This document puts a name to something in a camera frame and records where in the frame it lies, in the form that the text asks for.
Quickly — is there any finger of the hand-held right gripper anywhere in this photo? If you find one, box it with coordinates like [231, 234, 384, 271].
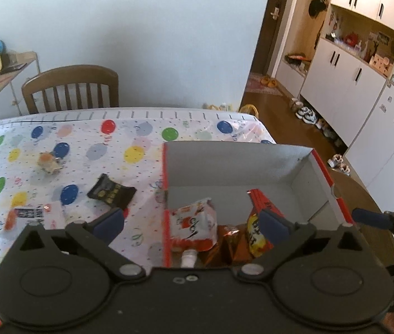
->
[352, 208, 394, 251]

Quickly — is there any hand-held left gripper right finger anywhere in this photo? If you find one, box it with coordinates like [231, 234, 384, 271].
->
[237, 209, 381, 281]

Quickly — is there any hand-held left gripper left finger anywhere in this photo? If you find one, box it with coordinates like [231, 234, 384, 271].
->
[7, 208, 146, 281]

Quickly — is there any yellow snack packet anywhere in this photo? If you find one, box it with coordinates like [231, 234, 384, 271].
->
[246, 212, 274, 257]

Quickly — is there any black snack packet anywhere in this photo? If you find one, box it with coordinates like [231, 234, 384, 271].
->
[87, 173, 137, 210]

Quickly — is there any red long snack packet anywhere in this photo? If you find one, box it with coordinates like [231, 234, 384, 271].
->
[246, 188, 286, 224]

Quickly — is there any orange foil packet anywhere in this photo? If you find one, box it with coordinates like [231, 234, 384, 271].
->
[217, 224, 254, 266]

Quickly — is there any red cardboard box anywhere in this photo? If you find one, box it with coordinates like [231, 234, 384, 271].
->
[161, 141, 355, 268]

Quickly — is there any white snack packet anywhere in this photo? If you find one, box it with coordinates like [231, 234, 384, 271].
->
[5, 205, 64, 231]

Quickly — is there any red white drink pouch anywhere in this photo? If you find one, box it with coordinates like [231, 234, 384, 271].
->
[169, 198, 218, 268]

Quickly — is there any pair of beige shoes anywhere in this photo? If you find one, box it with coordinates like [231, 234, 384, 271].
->
[328, 154, 351, 176]

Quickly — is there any balloon print tablecloth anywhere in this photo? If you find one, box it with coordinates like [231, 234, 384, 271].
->
[0, 108, 277, 332]

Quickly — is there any pair of white sneakers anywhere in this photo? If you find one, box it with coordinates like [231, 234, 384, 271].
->
[296, 107, 318, 125]

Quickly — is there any yellow bag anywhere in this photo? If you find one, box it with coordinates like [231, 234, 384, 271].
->
[202, 102, 259, 116]

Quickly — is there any patterned door mat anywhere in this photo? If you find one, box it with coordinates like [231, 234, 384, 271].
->
[245, 72, 284, 95]

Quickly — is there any wooden slat-back chair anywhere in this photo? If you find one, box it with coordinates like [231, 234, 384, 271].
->
[21, 64, 119, 115]

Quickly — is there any wooden toy house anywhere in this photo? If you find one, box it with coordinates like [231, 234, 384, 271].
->
[371, 55, 392, 77]

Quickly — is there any wooden side table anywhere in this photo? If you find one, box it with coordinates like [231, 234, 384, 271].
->
[0, 51, 41, 124]

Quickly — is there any brown door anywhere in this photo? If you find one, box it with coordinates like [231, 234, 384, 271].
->
[252, 0, 303, 76]

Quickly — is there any black hanging bag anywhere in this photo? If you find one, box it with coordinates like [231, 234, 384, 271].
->
[309, 0, 329, 18]

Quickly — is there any white wall cabinet unit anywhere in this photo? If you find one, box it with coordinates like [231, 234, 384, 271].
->
[275, 0, 394, 213]

